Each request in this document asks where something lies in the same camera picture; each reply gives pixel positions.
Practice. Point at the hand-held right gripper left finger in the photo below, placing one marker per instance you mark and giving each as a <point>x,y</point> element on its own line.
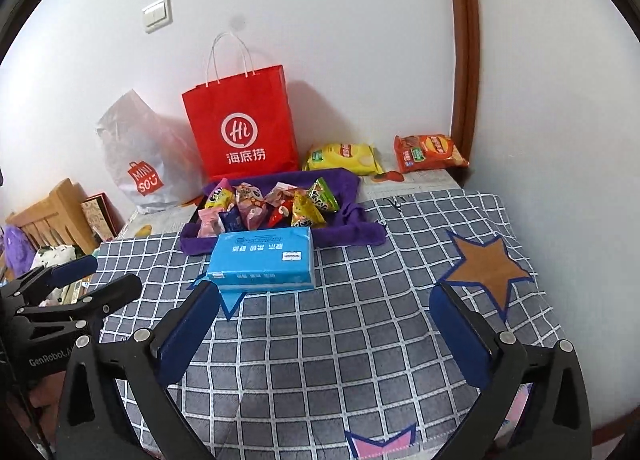
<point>192,320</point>

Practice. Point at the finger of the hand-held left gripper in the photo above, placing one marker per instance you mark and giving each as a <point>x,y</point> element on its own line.
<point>115,292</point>
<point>75,267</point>

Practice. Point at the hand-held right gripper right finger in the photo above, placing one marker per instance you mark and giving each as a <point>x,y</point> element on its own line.
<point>460,335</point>

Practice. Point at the small pink candy packet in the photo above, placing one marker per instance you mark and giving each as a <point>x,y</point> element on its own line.
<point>210,224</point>

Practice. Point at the small blue snack packet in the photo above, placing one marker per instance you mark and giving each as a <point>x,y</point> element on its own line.
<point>231,219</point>

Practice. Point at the yellow purple-label snack packet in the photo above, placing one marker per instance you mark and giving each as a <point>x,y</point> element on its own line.
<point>219,196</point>

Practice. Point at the red strawberry snack packet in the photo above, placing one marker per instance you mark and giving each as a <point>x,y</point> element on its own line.
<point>279,215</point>

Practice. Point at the red orange snack packet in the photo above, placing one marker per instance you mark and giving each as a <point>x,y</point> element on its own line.
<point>282,192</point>

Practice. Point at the yellow triangular snack packet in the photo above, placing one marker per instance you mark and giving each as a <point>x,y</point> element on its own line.
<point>306,211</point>

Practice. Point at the purple cloth-lined tray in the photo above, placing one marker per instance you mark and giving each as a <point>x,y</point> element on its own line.
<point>345,225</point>

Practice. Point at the green snack packet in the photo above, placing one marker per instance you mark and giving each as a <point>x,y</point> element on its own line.
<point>325,194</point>

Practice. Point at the white spotted garment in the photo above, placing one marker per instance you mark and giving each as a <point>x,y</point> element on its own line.
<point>52,255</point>

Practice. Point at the brown patterned box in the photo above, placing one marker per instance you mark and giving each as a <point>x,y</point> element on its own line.
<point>100,215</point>

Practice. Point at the purple cloth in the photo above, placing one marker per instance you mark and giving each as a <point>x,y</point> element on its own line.
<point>15,247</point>

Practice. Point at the blue tissue pack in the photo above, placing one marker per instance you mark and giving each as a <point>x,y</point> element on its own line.
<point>260,260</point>

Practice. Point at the grey checked blanket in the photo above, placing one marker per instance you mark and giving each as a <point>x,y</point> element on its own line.
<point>350,340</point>

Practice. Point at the white plastic shopping bag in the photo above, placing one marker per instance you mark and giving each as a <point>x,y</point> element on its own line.
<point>150,150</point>

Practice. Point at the orange chip bag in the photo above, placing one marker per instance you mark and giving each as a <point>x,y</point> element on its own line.
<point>430,153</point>

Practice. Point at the red paper bag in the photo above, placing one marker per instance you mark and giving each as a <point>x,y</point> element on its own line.
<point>240,130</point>

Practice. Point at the yellow chip bag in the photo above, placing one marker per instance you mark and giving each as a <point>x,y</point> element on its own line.
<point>345,158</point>

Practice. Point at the white light switch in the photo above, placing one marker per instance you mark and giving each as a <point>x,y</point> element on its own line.
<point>157,14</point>

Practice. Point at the brown wooden door frame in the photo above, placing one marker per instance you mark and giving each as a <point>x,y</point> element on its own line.
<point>462,65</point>

